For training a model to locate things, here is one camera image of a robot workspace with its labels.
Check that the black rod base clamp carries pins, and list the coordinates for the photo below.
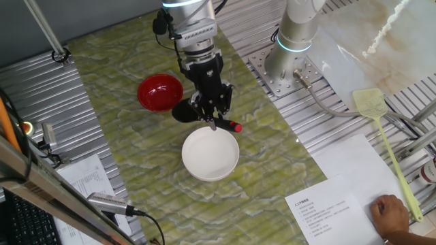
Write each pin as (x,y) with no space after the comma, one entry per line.
(61,56)

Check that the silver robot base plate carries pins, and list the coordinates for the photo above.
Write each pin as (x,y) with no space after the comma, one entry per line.
(259,64)

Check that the small camera mount clamp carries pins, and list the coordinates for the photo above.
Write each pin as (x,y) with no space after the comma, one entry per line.
(51,154)

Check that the white bowl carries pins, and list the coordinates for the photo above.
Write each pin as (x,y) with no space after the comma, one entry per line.
(211,156)

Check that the person's bare forearm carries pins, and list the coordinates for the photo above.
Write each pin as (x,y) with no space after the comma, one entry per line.
(408,240)

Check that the aluminium frame bar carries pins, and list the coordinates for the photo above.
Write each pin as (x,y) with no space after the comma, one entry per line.
(34,177)

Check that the small grey camera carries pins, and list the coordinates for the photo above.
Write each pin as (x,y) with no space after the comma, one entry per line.
(49,134)

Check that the blank white paper sheet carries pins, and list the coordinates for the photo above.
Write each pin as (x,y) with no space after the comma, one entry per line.
(357,163)

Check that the person's bare hand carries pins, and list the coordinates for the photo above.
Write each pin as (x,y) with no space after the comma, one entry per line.
(390,214)

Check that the thin metal rod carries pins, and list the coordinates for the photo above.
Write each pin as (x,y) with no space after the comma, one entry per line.
(44,27)

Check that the beige marble pattern sheet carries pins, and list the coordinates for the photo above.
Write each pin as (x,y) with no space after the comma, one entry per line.
(402,61)

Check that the black keyboard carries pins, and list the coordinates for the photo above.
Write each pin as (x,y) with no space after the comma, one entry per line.
(30,224)

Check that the green marble pattern mat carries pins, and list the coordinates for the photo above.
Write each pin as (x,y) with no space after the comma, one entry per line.
(153,190)

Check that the orange pole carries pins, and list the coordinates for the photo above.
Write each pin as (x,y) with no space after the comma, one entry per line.
(7,126)

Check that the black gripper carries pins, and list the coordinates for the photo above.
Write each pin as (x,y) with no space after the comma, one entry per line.
(206,75)

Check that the black ladle with red tip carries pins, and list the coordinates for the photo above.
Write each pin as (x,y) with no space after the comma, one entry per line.
(184,112)

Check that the paper with short text list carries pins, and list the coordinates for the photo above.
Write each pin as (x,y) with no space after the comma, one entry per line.
(327,221)

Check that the paper with dense printed table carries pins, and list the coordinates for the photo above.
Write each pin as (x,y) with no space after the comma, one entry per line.
(85,177)

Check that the red bowl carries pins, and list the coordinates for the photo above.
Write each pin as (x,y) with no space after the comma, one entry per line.
(156,93)

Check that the aluminium profile bar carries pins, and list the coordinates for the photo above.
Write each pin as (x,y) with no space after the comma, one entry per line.
(415,144)
(424,112)

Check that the yellow-green fly swatter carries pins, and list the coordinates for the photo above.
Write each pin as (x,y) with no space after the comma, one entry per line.
(369,102)

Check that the red white can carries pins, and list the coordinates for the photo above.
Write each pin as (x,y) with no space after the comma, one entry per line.
(428,171)

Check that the silver finned camera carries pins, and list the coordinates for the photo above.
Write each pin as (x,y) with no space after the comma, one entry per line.
(109,203)

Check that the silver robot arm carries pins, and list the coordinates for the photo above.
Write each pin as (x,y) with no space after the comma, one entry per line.
(293,37)

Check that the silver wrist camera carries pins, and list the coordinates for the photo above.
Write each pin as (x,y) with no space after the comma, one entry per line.
(197,34)

